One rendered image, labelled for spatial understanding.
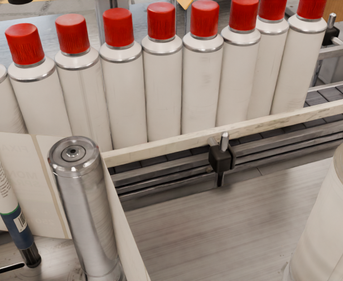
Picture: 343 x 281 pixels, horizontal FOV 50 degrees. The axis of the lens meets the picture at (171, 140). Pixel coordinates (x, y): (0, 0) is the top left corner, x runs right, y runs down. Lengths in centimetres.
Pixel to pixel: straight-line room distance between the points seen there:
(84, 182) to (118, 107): 21
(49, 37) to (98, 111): 55
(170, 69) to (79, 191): 23
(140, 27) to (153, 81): 55
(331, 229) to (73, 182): 20
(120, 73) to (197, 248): 22
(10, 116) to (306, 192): 38
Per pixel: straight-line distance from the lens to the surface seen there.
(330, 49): 67
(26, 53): 42
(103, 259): 36
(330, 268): 34
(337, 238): 31
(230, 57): 49
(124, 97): 47
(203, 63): 47
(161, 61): 46
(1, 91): 44
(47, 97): 44
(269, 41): 52
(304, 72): 56
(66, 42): 43
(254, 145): 57
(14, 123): 47
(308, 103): 68
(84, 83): 45
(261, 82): 55
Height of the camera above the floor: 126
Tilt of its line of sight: 42 degrees down
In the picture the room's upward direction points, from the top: straight up
